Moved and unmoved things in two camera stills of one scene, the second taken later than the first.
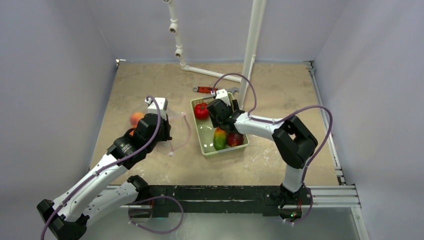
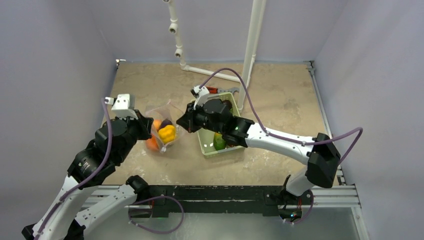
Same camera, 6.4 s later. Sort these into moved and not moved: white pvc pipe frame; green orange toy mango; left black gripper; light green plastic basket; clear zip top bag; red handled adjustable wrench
Moved: clear zip top bag; left black gripper
Not moved: light green plastic basket; green orange toy mango; red handled adjustable wrench; white pvc pipe frame
